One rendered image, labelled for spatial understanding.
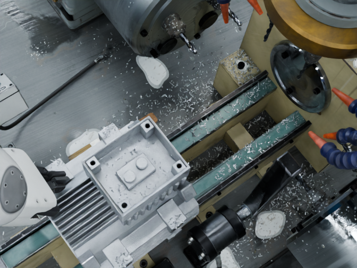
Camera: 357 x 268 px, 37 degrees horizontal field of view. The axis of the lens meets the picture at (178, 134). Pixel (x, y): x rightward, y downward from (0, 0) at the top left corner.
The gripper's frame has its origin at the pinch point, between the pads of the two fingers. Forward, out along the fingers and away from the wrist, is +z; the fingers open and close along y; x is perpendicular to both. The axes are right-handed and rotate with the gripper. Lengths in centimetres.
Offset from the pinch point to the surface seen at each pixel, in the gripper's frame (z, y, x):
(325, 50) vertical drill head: -1.8, 11.8, 40.7
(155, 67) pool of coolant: 42.6, -19.0, 13.9
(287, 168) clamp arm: -1.0, 19.8, 28.0
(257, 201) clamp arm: 13.2, 19.8, 19.4
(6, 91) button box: 2.3, -17.4, 0.9
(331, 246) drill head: 12.5, 31.4, 24.1
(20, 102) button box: 4.8, -15.6, 0.6
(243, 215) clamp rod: 17.6, 19.8, 15.2
